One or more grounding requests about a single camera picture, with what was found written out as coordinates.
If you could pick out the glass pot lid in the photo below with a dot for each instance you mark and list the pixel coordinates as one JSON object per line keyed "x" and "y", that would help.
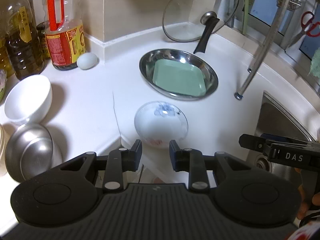
{"x": 185, "y": 12}

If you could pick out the large dark oil bottle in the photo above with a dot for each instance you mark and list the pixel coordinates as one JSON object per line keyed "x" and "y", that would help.
{"x": 21, "y": 45}

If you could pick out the red white clothing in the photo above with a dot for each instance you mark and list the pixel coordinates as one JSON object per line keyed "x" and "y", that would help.
{"x": 310, "y": 231}

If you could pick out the plain white bowl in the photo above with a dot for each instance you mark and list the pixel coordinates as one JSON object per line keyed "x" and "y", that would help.
{"x": 27, "y": 100}

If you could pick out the green cloth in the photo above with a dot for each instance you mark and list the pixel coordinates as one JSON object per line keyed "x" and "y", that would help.
{"x": 315, "y": 66}

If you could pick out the large steel bowl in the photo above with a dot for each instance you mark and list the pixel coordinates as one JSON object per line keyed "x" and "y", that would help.
{"x": 17, "y": 150}

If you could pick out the floral white bowl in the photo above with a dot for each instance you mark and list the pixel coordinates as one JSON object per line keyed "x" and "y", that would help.
{"x": 160, "y": 125}

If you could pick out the steel basin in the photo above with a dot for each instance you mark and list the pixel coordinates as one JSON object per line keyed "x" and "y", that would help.
{"x": 150, "y": 65}

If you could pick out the green square plate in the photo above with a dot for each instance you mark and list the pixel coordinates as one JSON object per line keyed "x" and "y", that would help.
{"x": 178, "y": 78}

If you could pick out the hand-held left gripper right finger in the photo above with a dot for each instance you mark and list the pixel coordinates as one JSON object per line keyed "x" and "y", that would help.
{"x": 172, "y": 155}

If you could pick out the small steel bowl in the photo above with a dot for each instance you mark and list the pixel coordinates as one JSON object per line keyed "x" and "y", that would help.
{"x": 37, "y": 157}

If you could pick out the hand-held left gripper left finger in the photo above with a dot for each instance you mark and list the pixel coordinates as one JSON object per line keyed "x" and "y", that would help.
{"x": 139, "y": 155}

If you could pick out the plastic-wrapped small bowl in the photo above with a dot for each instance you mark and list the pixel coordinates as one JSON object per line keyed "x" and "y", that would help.
{"x": 2, "y": 85}

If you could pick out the steel sink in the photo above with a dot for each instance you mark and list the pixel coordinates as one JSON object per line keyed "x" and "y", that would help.
{"x": 280, "y": 120}

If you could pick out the white vented panel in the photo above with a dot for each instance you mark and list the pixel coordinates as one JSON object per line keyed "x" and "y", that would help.
{"x": 37, "y": 5}

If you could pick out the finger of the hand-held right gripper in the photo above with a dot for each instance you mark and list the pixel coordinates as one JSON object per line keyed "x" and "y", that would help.
{"x": 252, "y": 143}
{"x": 290, "y": 140}

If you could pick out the person's right hand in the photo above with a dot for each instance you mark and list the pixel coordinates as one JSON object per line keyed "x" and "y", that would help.
{"x": 303, "y": 200}

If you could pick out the window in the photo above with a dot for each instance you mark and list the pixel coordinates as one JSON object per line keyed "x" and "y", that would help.
{"x": 267, "y": 5}

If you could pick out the pale blue egg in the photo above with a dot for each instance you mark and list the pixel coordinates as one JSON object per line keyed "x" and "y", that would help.
{"x": 87, "y": 60}

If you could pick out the steel faucet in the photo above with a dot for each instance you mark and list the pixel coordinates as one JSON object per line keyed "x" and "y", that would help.
{"x": 265, "y": 45}

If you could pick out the dark glass jar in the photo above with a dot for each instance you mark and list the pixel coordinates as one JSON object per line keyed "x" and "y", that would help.
{"x": 43, "y": 40}

